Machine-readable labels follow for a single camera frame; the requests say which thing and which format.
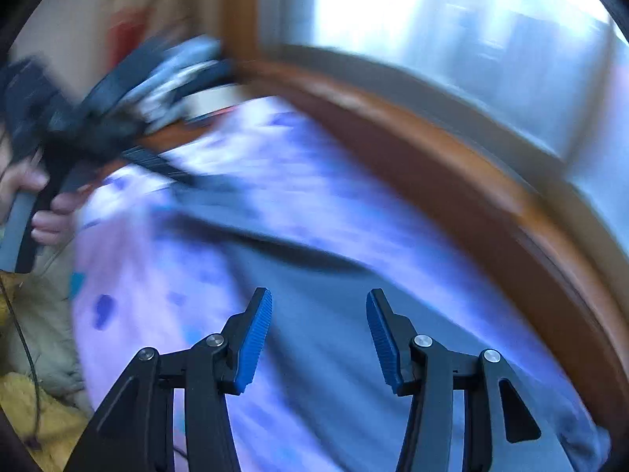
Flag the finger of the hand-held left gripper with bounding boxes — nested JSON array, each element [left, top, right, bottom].
[[83, 37, 233, 125], [120, 146, 208, 188]]

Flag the wooden window frame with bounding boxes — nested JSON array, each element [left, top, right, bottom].
[[219, 0, 629, 448]]

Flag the red wall hanging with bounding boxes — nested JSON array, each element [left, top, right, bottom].
[[107, 7, 151, 62]]

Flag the person's left hand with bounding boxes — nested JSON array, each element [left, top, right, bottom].
[[0, 160, 86, 247]]

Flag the black cable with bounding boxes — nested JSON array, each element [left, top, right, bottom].
[[0, 275, 45, 450]]

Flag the yellow fluffy garment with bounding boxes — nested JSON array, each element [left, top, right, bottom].
[[0, 371, 92, 472]]

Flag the beige cloth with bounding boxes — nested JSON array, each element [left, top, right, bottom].
[[0, 243, 94, 404]]

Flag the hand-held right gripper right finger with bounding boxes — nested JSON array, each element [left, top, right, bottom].
[[366, 289, 573, 472]]

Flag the grey fleece pants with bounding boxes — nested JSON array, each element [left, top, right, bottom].
[[169, 172, 612, 472]]

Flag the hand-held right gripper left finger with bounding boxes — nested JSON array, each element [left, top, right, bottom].
[[64, 288, 272, 472]]

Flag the window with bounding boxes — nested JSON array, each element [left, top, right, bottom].
[[256, 0, 629, 168]]

